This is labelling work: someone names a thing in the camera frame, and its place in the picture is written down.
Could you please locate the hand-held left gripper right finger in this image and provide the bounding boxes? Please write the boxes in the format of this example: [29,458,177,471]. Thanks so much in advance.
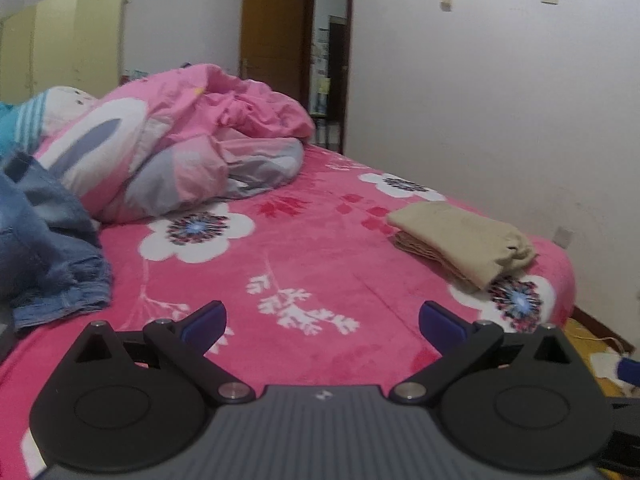
[390,301,573,403]

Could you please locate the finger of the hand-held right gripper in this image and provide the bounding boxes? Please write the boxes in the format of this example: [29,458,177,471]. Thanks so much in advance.
[617,357,640,387]
[600,397,640,476]

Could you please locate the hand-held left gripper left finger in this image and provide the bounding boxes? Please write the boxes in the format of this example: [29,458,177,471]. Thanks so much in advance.
[72,301,256,405]

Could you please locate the beige pants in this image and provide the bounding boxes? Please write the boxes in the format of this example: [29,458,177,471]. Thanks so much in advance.
[387,201,540,295]

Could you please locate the white crumpled item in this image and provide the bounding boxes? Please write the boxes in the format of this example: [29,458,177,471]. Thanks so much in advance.
[589,351,628,388]

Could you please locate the pink floral blanket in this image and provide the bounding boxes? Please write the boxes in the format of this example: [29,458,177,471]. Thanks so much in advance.
[0,142,576,480]

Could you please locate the blue denim jeans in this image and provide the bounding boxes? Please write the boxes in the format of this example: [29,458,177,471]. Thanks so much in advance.
[0,152,113,331]

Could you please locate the pink and grey duvet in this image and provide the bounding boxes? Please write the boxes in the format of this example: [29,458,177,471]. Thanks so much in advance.
[32,63,317,224]

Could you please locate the cluttered shelf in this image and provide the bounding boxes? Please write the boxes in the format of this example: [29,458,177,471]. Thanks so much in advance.
[307,15,347,153]

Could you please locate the teal striped cloth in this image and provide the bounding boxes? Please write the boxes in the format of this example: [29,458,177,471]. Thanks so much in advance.
[0,95,51,156]

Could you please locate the brown wooden door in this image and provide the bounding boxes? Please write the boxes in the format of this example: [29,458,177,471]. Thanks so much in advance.
[240,0,356,156]

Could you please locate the cream wardrobe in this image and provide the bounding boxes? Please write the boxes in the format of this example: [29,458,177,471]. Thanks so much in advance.
[0,0,126,106]

